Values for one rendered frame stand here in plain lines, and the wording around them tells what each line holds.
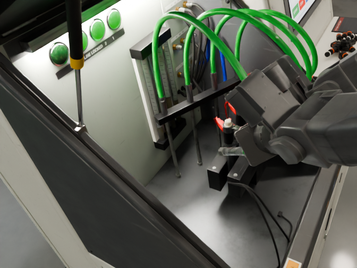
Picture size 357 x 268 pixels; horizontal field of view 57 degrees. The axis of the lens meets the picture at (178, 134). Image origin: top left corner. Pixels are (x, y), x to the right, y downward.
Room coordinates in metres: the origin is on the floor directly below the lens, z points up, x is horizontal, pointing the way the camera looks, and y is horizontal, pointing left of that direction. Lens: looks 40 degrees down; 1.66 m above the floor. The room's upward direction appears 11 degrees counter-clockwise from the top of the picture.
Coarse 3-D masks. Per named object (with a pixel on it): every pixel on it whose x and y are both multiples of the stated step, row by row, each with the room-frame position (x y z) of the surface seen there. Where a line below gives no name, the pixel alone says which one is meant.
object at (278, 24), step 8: (224, 16) 0.81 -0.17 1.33; (232, 16) 0.80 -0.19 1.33; (264, 16) 0.75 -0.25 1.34; (272, 16) 0.74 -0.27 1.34; (280, 24) 0.72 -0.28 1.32; (216, 32) 0.83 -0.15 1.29; (288, 32) 0.71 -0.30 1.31; (296, 40) 0.70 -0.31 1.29; (304, 48) 0.69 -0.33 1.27; (304, 56) 0.68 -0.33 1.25; (216, 72) 0.85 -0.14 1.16; (216, 80) 0.84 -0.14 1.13; (216, 88) 0.84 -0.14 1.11
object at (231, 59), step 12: (168, 12) 0.66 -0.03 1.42; (180, 12) 0.63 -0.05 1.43; (156, 24) 0.71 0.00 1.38; (192, 24) 0.59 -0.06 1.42; (204, 24) 0.57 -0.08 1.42; (156, 36) 0.73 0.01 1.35; (216, 36) 0.54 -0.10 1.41; (156, 48) 0.75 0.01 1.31; (228, 48) 0.52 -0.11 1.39; (156, 60) 0.75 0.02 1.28; (228, 60) 0.51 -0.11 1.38; (156, 72) 0.76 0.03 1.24; (240, 72) 0.48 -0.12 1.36; (156, 84) 0.77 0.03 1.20
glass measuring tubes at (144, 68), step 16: (160, 32) 0.89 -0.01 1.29; (144, 48) 0.82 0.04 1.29; (160, 48) 0.88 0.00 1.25; (144, 64) 0.82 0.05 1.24; (160, 64) 0.87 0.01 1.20; (144, 80) 0.83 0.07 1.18; (144, 96) 0.82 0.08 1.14; (176, 96) 0.90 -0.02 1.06; (160, 128) 0.82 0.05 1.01; (176, 128) 0.87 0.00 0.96; (160, 144) 0.81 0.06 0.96
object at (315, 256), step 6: (336, 186) 0.70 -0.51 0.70; (330, 198) 0.60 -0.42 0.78; (330, 204) 0.64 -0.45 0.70; (330, 210) 0.68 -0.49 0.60; (324, 222) 0.56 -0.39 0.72; (324, 228) 0.61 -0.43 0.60; (324, 234) 0.68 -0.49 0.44; (318, 240) 0.51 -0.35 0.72; (318, 246) 0.55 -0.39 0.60; (318, 252) 0.61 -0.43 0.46; (312, 258) 0.46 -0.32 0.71; (318, 258) 0.68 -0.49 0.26; (312, 264) 0.50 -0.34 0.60
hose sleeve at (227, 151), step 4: (224, 148) 0.54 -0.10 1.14; (228, 148) 0.53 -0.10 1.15; (232, 148) 0.52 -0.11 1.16; (236, 148) 0.50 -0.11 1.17; (240, 148) 0.49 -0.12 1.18; (224, 152) 0.53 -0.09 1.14; (228, 152) 0.52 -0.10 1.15; (232, 152) 0.51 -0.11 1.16; (236, 152) 0.50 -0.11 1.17; (240, 152) 0.49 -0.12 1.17
